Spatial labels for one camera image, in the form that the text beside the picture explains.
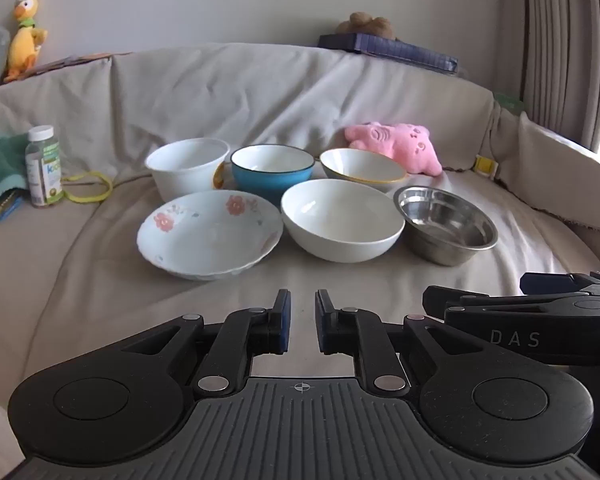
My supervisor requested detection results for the clear bottle with white cap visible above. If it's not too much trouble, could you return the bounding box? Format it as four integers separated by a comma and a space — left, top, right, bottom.
25, 125, 65, 208

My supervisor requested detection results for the pink plush toy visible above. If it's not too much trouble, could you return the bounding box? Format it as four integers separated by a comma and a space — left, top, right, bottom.
344, 121, 444, 177

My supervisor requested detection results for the floral white bowl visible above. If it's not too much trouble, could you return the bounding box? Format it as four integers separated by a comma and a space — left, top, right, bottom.
136, 190, 284, 282

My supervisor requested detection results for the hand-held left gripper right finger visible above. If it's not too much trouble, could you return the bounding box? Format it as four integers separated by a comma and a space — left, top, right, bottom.
316, 289, 487, 395

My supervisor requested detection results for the dark blue flat box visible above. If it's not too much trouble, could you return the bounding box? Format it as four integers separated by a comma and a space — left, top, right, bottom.
317, 32, 459, 75

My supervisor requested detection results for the blue bowl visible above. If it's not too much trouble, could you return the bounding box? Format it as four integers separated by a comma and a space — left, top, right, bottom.
230, 144, 315, 207

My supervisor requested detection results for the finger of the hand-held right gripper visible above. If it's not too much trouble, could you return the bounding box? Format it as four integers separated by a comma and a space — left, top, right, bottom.
422, 285, 571, 318
521, 273, 596, 293

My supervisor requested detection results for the beige sofa cover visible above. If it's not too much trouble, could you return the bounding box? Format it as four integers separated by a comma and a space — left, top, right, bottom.
0, 42, 600, 471

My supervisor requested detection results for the white bowl with yellow rim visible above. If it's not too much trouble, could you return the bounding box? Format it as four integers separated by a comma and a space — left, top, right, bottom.
319, 147, 408, 196

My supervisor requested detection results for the beige pleated curtain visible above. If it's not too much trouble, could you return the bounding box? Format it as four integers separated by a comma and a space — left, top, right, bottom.
522, 0, 600, 153

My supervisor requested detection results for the deep white bowl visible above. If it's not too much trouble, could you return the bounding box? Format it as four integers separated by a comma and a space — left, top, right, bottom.
145, 137, 231, 202

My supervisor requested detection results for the yellow cord loop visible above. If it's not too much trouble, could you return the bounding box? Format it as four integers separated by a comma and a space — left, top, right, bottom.
62, 170, 113, 204

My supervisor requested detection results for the green cloth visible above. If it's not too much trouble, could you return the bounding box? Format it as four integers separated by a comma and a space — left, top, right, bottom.
0, 132, 31, 221

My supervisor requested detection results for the brown plush toy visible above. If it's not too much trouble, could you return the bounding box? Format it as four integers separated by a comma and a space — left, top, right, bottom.
336, 12, 397, 41

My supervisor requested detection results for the plain white bowl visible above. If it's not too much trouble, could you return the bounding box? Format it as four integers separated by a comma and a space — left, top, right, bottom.
280, 178, 406, 263

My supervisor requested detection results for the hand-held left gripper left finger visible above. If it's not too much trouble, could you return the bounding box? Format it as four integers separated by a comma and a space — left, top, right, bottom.
116, 289, 292, 395

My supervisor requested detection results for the stainless steel bowl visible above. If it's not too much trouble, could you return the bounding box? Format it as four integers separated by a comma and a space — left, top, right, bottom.
393, 185, 499, 267

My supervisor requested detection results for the yellow duck plush toy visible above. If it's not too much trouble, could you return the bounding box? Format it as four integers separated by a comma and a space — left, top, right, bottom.
2, 0, 48, 83

